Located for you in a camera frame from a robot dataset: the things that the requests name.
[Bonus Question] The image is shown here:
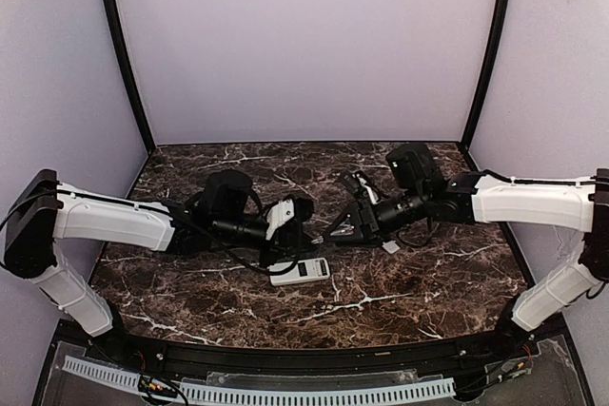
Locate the white remote control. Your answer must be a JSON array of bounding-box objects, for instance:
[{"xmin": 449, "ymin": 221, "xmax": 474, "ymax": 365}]
[{"xmin": 270, "ymin": 258, "xmax": 331, "ymax": 287}]

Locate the white battery cover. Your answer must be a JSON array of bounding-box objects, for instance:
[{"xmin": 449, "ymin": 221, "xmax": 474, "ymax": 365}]
[{"xmin": 382, "ymin": 240, "xmax": 401, "ymax": 254}]

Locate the clear handle screwdriver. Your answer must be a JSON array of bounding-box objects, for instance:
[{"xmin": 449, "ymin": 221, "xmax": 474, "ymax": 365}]
[{"xmin": 312, "ymin": 228, "xmax": 355, "ymax": 244}]

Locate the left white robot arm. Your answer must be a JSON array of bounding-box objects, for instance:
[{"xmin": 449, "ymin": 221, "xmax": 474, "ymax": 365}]
[{"xmin": 1, "ymin": 169, "xmax": 314, "ymax": 338}]

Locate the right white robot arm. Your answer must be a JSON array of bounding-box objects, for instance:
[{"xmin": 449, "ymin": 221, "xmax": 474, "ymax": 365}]
[{"xmin": 324, "ymin": 169, "xmax": 608, "ymax": 336}]

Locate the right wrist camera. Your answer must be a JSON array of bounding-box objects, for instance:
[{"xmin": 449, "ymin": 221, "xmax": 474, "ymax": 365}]
[{"xmin": 385, "ymin": 142, "xmax": 443, "ymax": 189}]

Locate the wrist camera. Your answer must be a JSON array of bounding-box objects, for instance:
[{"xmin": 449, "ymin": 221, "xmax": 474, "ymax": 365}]
[
  {"xmin": 199, "ymin": 169, "xmax": 253, "ymax": 219},
  {"xmin": 385, "ymin": 142, "xmax": 443, "ymax": 189}
]

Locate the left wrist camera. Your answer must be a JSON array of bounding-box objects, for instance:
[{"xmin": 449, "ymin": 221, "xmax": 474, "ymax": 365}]
[{"xmin": 199, "ymin": 169, "xmax": 253, "ymax": 219}]

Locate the white slotted cable duct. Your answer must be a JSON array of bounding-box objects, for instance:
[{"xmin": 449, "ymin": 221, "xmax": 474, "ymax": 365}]
[{"xmin": 62, "ymin": 356, "xmax": 455, "ymax": 405}]

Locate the black front rail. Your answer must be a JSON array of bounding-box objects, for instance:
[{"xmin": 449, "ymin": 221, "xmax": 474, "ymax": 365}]
[{"xmin": 80, "ymin": 324, "xmax": 539, "ymax": 381}]

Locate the right black frame post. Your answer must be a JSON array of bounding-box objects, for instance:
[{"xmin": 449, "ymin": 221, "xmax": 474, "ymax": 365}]
[{"xmin": 460, "ymin": 0, "xmax": 509, "ymax": 151}]

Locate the black frame post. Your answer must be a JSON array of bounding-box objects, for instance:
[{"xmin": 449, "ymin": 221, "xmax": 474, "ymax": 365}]
[
  {"xmin": 102, "ymin": 0, "xmax": 156, "ymax": 155},
  {"xmin": 460, "ymin": 0, "xmax": 509, "ymax": 151}
]

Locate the left black frame post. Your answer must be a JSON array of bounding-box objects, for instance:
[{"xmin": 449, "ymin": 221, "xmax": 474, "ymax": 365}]
[{"xmin": 102, "ymin": 0, "xmax": 156, "ymax": 155}]

